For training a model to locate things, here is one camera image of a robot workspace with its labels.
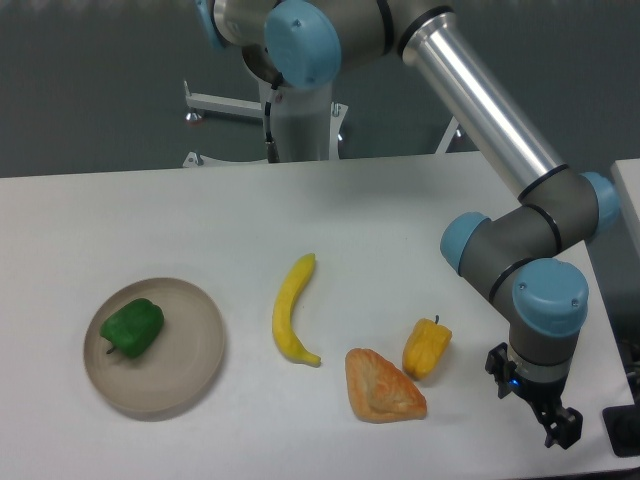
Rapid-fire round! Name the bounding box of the yellow banana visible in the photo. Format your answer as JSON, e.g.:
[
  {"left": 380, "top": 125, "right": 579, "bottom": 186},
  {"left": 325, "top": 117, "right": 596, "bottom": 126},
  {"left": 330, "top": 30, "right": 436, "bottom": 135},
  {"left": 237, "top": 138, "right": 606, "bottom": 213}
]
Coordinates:
[{"left": 272, "top": 253, "right": 321, "bottom": 368}]

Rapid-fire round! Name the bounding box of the yellow bell pepper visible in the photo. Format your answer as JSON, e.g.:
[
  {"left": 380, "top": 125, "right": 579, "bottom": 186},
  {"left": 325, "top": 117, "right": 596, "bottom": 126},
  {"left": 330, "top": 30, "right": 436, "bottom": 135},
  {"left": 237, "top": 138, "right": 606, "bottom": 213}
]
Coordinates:
[{"left": 402, "top": 316, "right": 452, "bottom": 380}]

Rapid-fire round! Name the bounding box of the beige round plate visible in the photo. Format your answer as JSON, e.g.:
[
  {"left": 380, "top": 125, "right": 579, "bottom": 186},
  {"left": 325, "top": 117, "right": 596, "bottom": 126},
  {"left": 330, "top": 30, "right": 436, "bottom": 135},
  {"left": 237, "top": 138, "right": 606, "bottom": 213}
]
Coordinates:
[{"left": 83, "top": 278, "right": 226, "bottom": 420}]

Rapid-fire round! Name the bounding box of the triangular golden pastry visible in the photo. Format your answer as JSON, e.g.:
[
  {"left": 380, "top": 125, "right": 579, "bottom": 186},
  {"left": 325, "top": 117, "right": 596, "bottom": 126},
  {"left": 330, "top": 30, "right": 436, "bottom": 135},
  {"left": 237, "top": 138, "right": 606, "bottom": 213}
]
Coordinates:
[{"left": 345, "top": 348, "right": 427, "bottom": 424}]

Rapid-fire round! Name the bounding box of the black cable on stand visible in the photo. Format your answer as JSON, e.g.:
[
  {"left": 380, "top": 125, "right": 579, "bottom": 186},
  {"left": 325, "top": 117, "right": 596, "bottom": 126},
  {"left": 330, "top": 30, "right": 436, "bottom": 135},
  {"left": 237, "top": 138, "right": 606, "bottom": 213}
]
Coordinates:
[{"left": 263, "top": 72, "right": 285, "bottom": 164}]

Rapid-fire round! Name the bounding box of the green bell pepper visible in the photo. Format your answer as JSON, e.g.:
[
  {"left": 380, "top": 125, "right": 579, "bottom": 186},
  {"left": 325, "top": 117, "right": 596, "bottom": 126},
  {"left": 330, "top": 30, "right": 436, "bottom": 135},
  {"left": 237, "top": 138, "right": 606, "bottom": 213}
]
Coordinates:
[{"left": 99, "top": 298, "right": 164, "bottom": 359}]

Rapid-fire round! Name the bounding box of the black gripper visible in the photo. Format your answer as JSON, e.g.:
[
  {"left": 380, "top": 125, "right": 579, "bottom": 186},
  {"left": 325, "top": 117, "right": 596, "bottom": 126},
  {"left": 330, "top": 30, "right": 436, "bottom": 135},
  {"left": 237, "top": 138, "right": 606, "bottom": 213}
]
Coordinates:
[{"left": 485, "top": 343, "right": 583, "bottom": 449}]

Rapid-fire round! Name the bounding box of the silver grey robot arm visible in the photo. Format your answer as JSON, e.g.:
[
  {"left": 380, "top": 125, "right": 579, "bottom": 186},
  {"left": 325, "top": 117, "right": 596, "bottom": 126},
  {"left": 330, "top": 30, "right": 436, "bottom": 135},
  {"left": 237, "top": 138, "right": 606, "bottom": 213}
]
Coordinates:
[{"left": 195, "top": 1, "right": 619, "bottom": 448}]

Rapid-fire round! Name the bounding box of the white robot stand frame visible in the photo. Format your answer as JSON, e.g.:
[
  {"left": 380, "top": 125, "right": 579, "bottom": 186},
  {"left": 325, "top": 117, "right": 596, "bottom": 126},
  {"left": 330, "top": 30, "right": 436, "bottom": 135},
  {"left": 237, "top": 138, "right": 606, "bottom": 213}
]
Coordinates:
[{"left": 180, "top": 79, "right": 469, "bottom": 169}]

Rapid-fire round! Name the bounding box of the black device at edge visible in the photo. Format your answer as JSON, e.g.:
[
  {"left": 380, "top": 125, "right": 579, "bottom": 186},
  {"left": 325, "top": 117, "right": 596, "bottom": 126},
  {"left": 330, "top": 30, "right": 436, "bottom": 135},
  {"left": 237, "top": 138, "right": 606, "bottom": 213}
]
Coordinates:
[{"left": 602, "top": 405, "right": 639, "bottom": 458}]

